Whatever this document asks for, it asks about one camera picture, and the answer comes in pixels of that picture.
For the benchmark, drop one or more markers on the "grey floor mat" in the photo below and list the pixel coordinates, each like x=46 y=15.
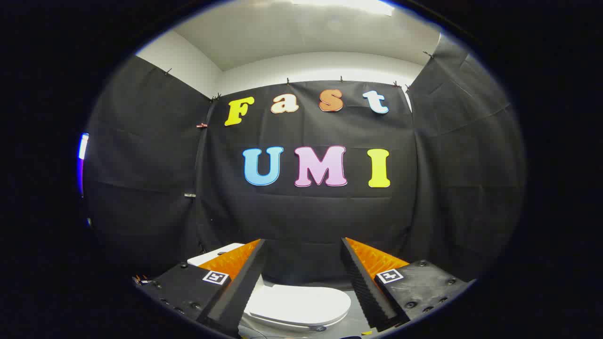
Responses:
x=351 y=325

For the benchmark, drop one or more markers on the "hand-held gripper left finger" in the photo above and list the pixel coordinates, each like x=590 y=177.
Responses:
x=245 y=287

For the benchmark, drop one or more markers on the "white toilet lid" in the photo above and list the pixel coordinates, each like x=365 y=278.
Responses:
x=297 y=303

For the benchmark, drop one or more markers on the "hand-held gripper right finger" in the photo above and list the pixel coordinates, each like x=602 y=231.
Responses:
x=362 y=282

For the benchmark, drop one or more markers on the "black backdrop cloth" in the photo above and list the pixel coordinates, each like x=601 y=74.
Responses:
x=306 y=212

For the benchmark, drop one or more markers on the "white toilet body with tank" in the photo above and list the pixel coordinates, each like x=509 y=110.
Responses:
x=212 y=253

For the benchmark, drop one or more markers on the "ceiling light panel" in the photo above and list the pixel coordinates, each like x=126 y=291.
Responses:
x=358 y=5

